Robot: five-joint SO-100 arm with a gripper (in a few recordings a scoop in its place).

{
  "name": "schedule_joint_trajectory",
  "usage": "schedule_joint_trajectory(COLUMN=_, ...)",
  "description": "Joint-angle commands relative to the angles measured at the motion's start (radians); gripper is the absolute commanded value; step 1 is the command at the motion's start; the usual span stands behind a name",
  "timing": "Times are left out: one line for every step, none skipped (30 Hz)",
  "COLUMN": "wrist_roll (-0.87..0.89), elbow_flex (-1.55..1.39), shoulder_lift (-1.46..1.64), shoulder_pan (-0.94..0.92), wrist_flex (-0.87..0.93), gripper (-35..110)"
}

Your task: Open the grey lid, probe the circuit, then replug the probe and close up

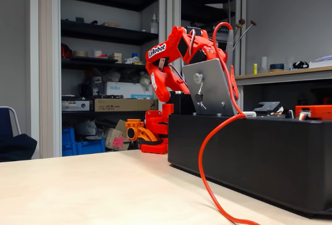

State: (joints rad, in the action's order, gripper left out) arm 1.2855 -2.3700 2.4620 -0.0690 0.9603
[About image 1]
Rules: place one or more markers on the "wooden top desk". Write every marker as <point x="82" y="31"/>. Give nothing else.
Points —
<point x="272" y="74"/>

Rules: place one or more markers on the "grey crumpled plastic bag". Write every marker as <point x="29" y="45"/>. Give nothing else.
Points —
<point x="89" y="129"/>

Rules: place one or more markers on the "long brown cardboard box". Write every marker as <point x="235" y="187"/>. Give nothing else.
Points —
<point x="116" y="105"/>

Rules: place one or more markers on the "black latch bracket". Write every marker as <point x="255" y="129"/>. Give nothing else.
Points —
<point x="267" y="105"/>

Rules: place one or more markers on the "black task box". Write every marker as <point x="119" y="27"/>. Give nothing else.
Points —
<point x="285" y="157"/>

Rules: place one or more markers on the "yellow glue stick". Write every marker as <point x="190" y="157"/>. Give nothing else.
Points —
<point x="255" y="69"/>

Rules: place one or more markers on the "grey test probe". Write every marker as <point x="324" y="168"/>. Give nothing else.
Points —
<point x="229" y="46"/>

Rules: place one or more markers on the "white tape roll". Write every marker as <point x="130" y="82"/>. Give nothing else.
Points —
<point x="97" y="53"/>

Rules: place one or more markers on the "cardboard box pink sticker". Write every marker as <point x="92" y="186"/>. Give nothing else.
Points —
<point x="111" y="138"/>

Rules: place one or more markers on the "blue metal frame chair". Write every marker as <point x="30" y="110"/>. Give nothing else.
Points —
<point x="5" y="121"/>

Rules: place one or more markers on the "white Weller box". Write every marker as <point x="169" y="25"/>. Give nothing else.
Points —
<point x="122" y="92"/>

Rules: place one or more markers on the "tall blue plastic crate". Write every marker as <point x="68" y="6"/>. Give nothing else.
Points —
<point x="68" y="142"/>

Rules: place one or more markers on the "dark jacket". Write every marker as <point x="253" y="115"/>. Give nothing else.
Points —
<point x="15" y="147"/>

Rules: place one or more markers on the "red display module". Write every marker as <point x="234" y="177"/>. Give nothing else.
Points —
<point x="319" y="111"/>

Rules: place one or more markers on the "low blue plastic crate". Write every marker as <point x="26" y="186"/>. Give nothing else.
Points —
<point x="90" y="147"/>

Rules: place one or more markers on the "red robot arm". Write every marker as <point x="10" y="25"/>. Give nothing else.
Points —
<point x="166" y="85"/>

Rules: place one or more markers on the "red rounded object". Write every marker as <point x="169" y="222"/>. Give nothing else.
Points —
<point x="66" y="52"/>

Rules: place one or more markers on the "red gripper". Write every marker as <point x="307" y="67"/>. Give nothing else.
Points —
<point x="234" y="83"/>

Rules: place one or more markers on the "grey white flat box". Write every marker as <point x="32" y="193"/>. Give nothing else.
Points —
<point x="75" y="105"/>

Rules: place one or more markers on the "flat cardboard piece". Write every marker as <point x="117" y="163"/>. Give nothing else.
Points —
<point x="110" y="25"/>

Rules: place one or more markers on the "white crumpled cloth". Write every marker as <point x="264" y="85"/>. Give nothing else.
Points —
<point x="132" y="60"/>

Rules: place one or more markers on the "white plastic bottle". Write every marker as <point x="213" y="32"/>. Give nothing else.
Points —
<point x="154" y="26"/>

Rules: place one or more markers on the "black and white object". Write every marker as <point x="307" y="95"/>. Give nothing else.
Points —
<point x="301" y="65"/>

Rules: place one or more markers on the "dark blue tape roll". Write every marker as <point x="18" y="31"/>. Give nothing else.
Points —
<point x="277" y="67"/>

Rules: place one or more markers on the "grey metal hinged lid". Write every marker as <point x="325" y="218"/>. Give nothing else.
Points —
<point x="212" y="90"/>

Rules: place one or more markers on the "small dark block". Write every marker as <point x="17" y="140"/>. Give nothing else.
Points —
<point x="79" y="19"/>

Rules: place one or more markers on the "small wooden box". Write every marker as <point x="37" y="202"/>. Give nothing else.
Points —
<point x="115" y="57"/>

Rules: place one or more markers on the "white paper stack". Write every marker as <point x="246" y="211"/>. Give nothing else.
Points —
<point x="323" y="60"/>

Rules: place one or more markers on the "beige tape roll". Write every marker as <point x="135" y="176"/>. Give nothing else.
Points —
<point x="80" y="54"/>

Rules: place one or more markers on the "orange printed clamp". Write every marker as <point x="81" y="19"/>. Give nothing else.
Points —
<point x="141" y="131"/>

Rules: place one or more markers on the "small brown cardboard box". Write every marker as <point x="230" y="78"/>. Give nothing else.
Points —
<point x="121" y="126"/>

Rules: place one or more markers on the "white cylinder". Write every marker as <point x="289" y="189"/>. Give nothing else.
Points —
<point x="264" y="68"/>

